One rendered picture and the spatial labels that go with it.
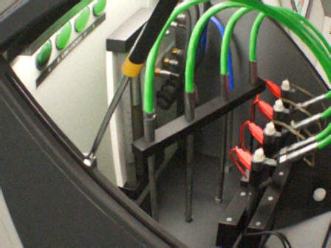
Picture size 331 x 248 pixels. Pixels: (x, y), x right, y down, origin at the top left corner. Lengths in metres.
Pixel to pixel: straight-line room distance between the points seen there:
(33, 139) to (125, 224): 0.16
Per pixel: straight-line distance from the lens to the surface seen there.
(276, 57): 1.34
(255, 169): 1.10
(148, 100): 1.10
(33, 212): 0.89
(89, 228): 0.83
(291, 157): 1.07
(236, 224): 1.16
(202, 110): 1.22
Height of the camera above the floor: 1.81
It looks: 36 degrees down
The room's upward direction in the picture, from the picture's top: 2 degrees counter-clockwise
